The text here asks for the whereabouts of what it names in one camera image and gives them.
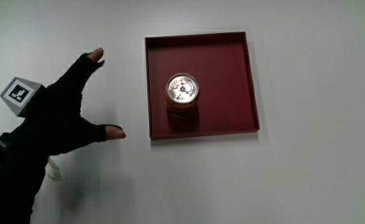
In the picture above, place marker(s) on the person's left hand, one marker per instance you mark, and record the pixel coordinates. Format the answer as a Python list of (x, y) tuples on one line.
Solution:
[(58, 115)]

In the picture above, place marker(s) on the red bull can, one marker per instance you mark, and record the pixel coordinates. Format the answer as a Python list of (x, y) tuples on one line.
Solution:
[(182, 93)]

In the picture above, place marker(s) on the dark red square plate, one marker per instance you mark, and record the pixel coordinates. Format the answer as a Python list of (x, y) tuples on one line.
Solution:
[(225, 87)]

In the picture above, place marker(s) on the person's left forearm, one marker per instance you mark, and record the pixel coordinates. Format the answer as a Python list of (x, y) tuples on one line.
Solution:
[(11, 180)]

